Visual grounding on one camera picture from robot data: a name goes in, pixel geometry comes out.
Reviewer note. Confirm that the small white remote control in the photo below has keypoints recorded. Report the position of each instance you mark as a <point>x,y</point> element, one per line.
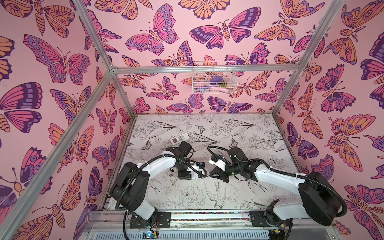
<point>178,139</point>

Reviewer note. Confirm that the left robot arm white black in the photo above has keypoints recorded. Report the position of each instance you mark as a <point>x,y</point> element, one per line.
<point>130,186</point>

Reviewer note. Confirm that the aluminium cage frame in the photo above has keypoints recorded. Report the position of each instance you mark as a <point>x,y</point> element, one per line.
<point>48,129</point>

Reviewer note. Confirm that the purple item in basket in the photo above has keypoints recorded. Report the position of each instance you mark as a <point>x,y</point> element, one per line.
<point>217,80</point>

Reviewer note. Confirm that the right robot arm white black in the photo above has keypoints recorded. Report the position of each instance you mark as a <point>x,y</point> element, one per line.
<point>317,201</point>

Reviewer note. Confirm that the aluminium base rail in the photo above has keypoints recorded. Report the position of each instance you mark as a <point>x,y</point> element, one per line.
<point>205,225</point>

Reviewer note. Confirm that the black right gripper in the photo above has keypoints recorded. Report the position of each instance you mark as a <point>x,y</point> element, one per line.
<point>223,171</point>

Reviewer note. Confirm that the green circuit board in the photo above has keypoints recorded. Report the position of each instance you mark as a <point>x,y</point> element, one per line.
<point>148,235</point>

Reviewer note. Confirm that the long white remote control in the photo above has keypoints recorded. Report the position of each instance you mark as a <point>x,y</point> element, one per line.
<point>196,171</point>

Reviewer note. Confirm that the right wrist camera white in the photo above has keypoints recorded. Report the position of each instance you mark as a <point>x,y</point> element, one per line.
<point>218,163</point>

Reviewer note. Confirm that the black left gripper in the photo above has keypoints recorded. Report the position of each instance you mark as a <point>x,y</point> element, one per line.
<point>184,175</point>

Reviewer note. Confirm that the white wire basket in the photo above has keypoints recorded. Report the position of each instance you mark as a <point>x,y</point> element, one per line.
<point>201,76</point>

